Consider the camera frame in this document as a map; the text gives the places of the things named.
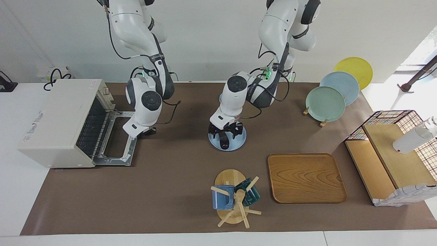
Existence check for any folded white cloth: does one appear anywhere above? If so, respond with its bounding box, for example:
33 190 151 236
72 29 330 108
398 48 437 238
373 183 437 207

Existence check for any blue mug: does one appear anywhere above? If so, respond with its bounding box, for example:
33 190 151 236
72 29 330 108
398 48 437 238
212 185 236 210

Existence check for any wooden plate rack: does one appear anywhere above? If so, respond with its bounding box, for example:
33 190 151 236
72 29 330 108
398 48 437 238
302 107 329 128

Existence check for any white-edged wire mesh panel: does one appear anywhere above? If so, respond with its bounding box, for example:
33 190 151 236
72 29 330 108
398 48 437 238
344 110 437 172

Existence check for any toaster oven glass door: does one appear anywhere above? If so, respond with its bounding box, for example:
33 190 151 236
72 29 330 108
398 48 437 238
91 109 138 167

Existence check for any wooden two-tier shelf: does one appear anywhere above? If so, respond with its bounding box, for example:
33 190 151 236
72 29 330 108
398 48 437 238
344 124 437 205

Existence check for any rectangular wooden tray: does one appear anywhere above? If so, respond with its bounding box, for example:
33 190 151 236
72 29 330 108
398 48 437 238
267 153 348 204

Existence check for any white cylindrical bottle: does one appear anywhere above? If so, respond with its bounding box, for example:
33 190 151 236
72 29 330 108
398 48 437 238
392 117 437 154

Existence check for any yellow plate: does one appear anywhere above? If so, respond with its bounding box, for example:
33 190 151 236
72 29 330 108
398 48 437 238
333 56 373 91

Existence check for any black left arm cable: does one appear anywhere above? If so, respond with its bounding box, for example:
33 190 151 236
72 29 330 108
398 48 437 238
238 51 291 119

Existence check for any large light blue plate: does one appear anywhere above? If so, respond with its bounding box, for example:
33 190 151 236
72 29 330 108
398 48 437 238
320 71 360 106

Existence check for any dark green mug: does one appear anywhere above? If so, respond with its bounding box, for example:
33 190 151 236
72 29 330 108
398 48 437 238
234 178 261 207

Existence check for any small light blue plate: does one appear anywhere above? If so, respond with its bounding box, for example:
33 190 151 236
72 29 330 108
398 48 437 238
208 124 247 152

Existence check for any oven wire rack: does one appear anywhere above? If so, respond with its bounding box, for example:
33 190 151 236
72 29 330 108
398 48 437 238
76 98 114 158

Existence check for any white power strip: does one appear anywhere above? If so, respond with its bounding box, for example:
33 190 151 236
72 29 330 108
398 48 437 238
37 66 74 84

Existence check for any beige toaster oven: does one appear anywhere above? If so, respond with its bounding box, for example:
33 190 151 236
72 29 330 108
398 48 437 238
17 79 117 169

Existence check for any pale green plate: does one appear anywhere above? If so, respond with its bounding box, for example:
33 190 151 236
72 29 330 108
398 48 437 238
305 86 346 123

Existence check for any wooden mug tree stand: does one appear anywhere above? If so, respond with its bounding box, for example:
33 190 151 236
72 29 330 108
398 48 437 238
210 169 263 229

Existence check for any dark tripod pole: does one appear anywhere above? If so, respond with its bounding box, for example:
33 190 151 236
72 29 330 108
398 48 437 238
397 55 437 93

